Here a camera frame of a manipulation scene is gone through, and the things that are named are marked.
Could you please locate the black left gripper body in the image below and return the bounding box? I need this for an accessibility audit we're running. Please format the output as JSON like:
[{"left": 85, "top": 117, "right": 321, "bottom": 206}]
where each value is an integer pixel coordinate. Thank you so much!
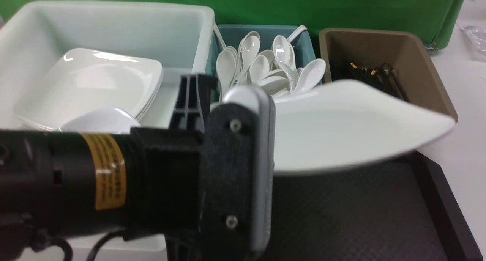
[{"left": 129, "top": 74, "right": 259, "bottom": 261}]

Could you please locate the white square rice plate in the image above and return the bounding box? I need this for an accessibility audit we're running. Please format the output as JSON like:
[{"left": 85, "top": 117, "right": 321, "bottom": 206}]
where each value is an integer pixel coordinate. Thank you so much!
[{"left": 274, "top": 80, "right": 456, "bottom": 176}]

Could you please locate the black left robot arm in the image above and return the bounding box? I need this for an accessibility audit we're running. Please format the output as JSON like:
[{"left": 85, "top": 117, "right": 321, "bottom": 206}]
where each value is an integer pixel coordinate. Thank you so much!
[{"left": 1, "top": 74, "right": 271, "bottom": 261}]

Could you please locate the stack of white bowls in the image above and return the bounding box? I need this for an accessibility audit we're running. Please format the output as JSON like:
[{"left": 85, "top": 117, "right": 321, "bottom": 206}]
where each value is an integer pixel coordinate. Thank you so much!
[{"left": 57, "top": 107, "right": 140, "bottom": 134}]

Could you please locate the white spoon left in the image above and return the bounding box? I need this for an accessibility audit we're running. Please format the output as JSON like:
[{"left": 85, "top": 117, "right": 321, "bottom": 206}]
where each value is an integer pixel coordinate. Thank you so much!
[{"left": 216, "top": 47, "right": 237, "bottom": 100}]

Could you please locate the stack of white square plates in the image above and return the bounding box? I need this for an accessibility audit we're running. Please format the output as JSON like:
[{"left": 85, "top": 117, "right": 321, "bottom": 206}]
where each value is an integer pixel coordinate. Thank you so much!
[{"left": 13, "top": 48, "right": 164, "bottom": 130}]

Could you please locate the teal plastic spoon bin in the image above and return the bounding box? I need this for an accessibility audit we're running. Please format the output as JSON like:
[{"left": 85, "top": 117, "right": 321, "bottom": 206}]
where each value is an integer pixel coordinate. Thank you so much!
[{"left": 206, "top": 24, "right": 316, "bottom": 76}]

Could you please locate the white spoon upright centre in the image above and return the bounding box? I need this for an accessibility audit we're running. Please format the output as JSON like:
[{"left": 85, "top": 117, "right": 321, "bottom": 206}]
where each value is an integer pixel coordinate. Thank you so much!
[{"left": 272, "top": 35, "right": 298, "bottom": 92}]

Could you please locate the white spoon leaning right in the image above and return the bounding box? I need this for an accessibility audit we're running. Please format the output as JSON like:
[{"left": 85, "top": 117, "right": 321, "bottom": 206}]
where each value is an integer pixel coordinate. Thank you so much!
[{"left": 292, "top": 59, "right": 327, "bottom": 93}]

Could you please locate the large white plastic bin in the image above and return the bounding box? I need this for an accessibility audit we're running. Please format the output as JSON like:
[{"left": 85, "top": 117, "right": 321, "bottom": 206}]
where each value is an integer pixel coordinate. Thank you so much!
[{"left": 0, "top": 1, "right": 216, "bottom": 252}]

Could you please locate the pile of black chopsticks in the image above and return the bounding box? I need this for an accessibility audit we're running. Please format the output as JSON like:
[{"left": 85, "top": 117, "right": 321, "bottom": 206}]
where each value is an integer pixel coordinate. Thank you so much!
[{"left": 330, "top": 59, "right": 409, "bottom": 102}]

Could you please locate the black serving tray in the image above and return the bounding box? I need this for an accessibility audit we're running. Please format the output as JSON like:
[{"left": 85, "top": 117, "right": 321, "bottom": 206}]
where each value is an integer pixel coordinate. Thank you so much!
[{"left": 260, "top": 152, "right": 485, "bottom": 261}]

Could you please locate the brown plastic chopstick bin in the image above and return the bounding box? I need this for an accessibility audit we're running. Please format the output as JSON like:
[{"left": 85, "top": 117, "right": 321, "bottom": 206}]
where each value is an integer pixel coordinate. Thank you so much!
[{"left": 318, "top": 28, "right": 459, "bottom": 121}]

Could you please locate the green cloth backdrop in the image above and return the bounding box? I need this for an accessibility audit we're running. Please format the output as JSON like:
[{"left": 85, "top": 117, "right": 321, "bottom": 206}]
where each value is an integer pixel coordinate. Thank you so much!
[{"left": 1, "top": 0, "right": 464, "bottom": 49}]

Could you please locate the clear plastic bag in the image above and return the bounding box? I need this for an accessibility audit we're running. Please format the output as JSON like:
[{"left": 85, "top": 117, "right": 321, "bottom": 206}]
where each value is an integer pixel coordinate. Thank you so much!
[{"left": 461, "top": 25, "right": 486, "bottom": 57}]

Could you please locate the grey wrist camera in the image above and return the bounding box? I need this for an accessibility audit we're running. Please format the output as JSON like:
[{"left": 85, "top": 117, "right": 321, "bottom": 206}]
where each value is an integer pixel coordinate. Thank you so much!
[{"left": 223, "top": 85, "right": 275, "bottom": 261}]

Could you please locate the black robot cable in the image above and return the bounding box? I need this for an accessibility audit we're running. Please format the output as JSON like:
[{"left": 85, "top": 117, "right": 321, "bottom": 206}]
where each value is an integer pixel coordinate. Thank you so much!
[{"left": 85, "top": 231, "right": 126, "bottom": 261}]

